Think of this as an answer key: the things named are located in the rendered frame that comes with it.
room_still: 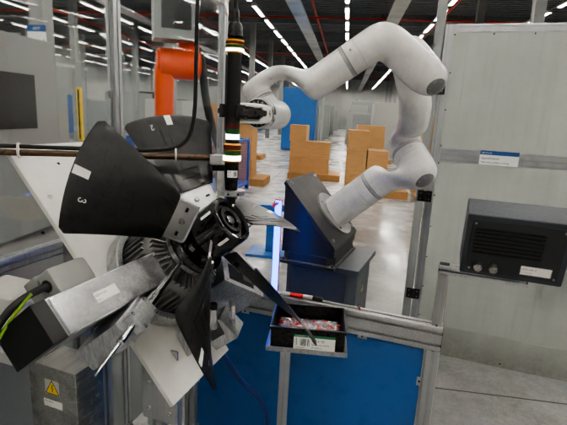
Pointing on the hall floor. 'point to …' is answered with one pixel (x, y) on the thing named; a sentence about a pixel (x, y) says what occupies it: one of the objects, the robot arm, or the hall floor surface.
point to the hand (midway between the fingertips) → (232, 110)
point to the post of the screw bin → (283, 388)
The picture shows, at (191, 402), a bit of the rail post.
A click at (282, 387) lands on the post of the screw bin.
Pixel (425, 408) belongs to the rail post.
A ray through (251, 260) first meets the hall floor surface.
